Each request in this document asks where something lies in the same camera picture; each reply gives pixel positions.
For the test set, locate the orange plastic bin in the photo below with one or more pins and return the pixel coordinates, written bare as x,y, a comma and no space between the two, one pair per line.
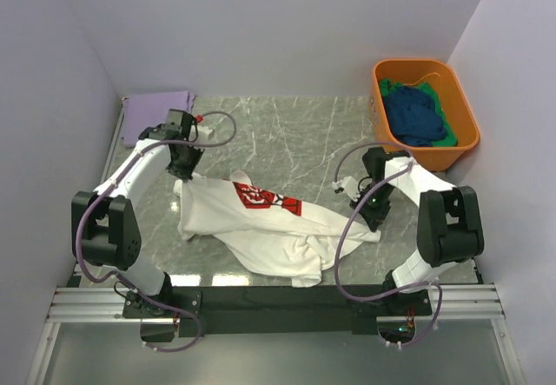
440,76

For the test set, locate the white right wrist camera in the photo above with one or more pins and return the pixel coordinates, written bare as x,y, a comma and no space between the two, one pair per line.
348,186

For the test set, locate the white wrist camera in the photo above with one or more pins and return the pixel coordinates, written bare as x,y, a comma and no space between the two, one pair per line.
348,186
200,133

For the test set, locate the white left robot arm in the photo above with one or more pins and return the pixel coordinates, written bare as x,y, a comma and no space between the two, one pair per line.
106,237

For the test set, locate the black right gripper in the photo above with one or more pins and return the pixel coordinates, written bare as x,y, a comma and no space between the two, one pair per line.
375,217

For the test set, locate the blue t-shirt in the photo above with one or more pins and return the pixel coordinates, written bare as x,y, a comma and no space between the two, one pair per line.
412,115

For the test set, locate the folded lavender t-shirt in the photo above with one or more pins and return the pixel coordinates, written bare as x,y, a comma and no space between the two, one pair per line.
149,110

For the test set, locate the green t-shirt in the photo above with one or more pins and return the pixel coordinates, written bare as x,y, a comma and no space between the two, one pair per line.
445,137

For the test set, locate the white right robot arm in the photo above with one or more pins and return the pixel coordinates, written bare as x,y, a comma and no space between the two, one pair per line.
449,228

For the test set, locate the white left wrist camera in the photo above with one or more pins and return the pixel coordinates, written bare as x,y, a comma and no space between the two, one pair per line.
200,133

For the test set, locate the aluminium extrusion rail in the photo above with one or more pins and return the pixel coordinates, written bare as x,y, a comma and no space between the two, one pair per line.
101,305

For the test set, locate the white t-shirt red print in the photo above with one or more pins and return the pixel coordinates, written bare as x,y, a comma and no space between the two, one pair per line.
268,233

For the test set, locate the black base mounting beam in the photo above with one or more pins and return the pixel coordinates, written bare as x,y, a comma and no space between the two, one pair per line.
282,309

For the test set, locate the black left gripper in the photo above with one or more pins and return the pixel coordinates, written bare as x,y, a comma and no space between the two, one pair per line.
185,174

